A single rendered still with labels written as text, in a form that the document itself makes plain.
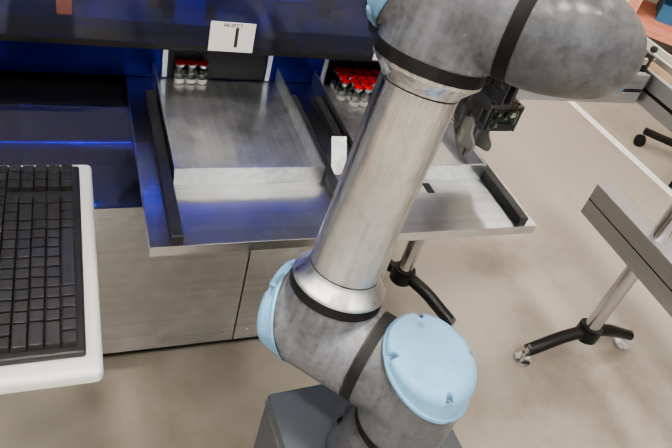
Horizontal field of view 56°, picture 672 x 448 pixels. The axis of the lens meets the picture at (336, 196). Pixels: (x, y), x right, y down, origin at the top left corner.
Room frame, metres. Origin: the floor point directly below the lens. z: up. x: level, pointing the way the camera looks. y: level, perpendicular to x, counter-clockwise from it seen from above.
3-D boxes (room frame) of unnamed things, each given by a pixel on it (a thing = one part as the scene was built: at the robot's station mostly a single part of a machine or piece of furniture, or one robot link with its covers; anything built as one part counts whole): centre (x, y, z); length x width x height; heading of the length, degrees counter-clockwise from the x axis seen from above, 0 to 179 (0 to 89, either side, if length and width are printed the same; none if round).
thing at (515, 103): (1.04, -0.22, 1.08); 0.09 x 0.08 x 0.12; 29
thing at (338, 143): (0.92, -0.01, 0.91); 0.14 x 0.03 x 0.06; 29
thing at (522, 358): (1.56, -0.94, 0.07); 0.50 x 0.08 x 0.14; 119
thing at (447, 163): (1.16, -0.07, 0.90); 0.34 x 0.26 x 0.04; 29
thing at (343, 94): (1.26, -0.02, 0.90); 0.18 x 0.02 x 0.05; 119
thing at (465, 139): (1.04, -0.20, 0.98); 0.06 x 0.03 x 0.09; 29
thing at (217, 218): (1.02, 0.04, 0.87); 0.70 x 0.48 x 0.02; 119
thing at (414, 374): (0.48, -0.15, 0.96); 0.13 x 0.12 x 0.14; 71
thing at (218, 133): (1.00, 0.23, 0.90); 0.34 x 0.26 x 0.04; 29
